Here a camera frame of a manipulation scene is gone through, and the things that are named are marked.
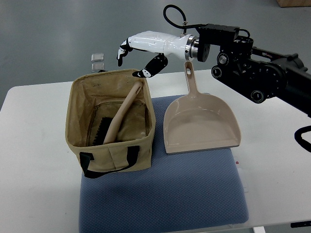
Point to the black table control panel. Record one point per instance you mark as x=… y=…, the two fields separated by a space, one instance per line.
x=300 y=224

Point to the lower metal floor plate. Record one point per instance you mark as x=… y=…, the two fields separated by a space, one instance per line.
x=97 y=66

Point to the pink hand broom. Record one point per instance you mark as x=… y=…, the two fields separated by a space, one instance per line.
x=119 y=116

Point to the upper metal floor plate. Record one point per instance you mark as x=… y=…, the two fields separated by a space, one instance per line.
x=96 y=57

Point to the blue cushion mat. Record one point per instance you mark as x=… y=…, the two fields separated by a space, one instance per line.
x=178 y=192

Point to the pink plastic dustpan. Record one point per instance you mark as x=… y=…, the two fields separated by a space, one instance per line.
x=197 y=121

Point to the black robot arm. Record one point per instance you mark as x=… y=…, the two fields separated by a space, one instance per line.
x=254 y=73

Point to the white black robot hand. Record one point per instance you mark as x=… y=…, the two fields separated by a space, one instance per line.
x=184 y=47

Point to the yellow fabric bag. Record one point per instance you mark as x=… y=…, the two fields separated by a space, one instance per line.
x=94 y=101

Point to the metal floor plate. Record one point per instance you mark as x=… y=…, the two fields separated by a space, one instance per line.
x=96 y=57
x=97 y=66

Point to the brown cardboard box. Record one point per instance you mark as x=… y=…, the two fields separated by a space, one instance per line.
x=294 y=3

